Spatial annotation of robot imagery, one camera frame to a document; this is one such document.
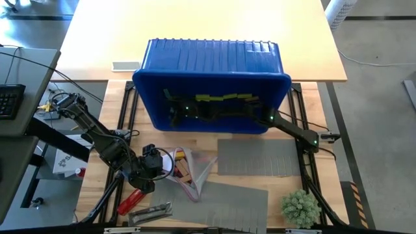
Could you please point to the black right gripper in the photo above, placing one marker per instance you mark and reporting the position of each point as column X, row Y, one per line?
column 188, row 112

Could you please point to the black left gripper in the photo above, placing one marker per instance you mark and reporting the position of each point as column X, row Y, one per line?
column 152, row 162

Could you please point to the yellow wooden block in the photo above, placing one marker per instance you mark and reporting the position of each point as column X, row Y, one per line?
column 179, row 155

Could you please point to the natural wooden block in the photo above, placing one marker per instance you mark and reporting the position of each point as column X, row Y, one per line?
column 186, row 178
column 185, row 164
column 180, row 167

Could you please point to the blue plastic bin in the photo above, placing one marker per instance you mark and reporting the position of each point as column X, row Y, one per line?
column 211, row 58

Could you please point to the long grey slotted divider board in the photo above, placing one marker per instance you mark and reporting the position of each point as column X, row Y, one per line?
column 227, row 204

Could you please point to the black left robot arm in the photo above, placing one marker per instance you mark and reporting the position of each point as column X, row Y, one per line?
column 97, row 136

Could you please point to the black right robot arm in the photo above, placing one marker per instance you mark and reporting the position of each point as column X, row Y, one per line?
column 292, row 128

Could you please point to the red plastic tool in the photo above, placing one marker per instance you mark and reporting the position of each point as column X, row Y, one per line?
column 130, row 201

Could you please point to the white smartphone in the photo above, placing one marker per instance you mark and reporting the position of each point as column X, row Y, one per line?
column 125, row 66

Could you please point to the dark grey elongated tool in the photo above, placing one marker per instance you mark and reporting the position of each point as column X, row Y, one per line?
column 149, row 213

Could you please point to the red white can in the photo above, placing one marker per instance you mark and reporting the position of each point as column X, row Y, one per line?
column 80, row 172

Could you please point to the light wooden desk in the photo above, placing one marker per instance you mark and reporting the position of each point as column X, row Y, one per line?
column 113, row 26

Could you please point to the white printed paper box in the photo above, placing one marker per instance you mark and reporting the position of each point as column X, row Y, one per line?
column 65, row 162

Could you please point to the black desk support beam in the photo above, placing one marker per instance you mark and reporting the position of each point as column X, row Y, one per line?
column 55, row 139

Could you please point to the black caster wheel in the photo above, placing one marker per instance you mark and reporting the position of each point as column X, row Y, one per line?
column 37, row 203

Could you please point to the grey side desk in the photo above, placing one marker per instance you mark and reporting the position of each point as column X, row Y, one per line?
column 29, row 71

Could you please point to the black keyboard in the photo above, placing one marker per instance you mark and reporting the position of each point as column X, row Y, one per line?
column 11, row 102

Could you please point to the green artificial plant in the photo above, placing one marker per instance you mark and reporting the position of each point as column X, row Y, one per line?
column 300, row 209

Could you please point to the white mesh chair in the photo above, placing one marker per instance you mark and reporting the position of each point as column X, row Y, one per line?
column 339, row 11

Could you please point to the orange black hazard striped plate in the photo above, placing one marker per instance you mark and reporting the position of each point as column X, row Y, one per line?
column 356, row 201

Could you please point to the grey metal floor bar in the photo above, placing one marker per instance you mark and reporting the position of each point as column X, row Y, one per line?
column 410, row 94

